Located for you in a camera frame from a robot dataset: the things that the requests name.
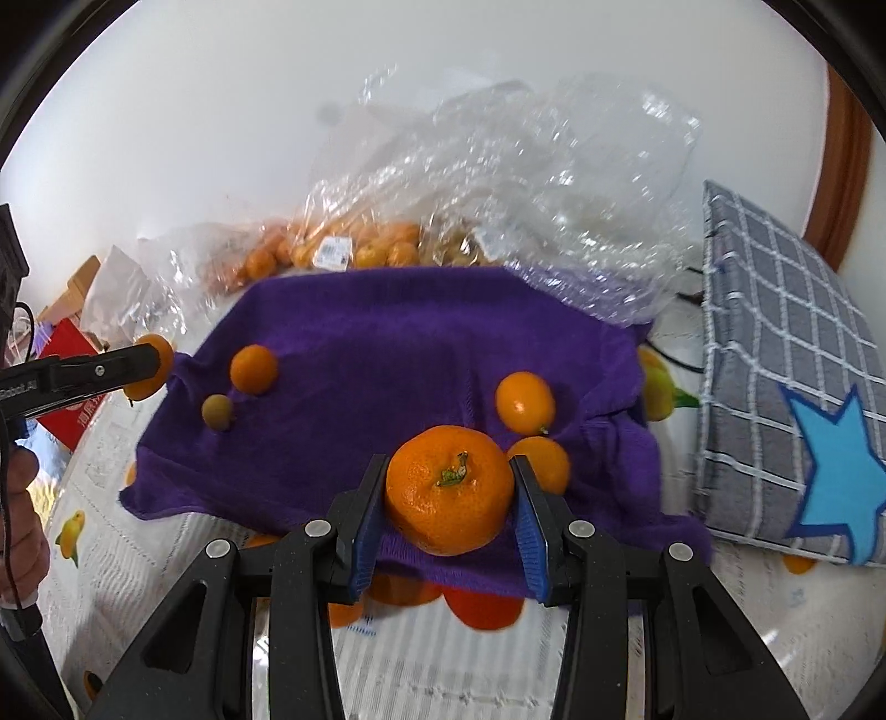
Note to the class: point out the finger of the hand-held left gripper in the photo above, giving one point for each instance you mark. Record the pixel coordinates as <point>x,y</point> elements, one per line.
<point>90,370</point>

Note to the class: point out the red paper bag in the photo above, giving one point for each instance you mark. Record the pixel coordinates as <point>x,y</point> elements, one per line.
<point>69,422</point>

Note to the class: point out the brown wooden door frame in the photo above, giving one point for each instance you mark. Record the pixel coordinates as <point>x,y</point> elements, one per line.
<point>841,173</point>

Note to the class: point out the grey checked bag blue star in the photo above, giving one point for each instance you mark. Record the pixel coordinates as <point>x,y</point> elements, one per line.
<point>761,346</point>

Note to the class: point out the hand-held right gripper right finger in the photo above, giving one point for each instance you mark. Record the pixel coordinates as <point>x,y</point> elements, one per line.
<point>529,540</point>

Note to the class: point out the large clear plastic bag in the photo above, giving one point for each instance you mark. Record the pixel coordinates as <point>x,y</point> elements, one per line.
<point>554,173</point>

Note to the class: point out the pile of bagged oranges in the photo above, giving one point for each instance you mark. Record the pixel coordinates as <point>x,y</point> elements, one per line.
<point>374,253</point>

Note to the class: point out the purple towel covered tray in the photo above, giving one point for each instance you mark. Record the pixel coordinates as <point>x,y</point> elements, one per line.
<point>381,346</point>

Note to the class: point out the white plastic bag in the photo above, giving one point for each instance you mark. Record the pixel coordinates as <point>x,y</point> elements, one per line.
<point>118,284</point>

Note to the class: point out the small green round fruit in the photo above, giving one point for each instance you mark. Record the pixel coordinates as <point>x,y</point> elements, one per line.
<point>217,412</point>

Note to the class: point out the large mandarin with green stem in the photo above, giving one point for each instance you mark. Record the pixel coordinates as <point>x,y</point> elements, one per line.
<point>448,498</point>

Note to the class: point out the small clear plastic bag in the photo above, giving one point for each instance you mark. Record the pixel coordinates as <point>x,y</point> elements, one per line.
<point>180,277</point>

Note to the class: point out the person's left hand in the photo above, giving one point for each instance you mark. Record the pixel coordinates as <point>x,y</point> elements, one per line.
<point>28,547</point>

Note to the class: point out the small orange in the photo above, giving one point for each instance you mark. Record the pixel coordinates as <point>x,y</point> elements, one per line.
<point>145,392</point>
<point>550,467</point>
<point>254,370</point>
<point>525,401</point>

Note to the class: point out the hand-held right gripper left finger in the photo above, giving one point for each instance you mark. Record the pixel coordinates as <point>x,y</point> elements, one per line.
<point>367,547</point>

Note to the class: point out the pile of bagged brown fruits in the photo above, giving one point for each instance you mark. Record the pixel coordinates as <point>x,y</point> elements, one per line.
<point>457,246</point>

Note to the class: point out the brown cardboard box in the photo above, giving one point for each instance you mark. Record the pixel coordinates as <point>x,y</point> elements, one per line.
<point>76,284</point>

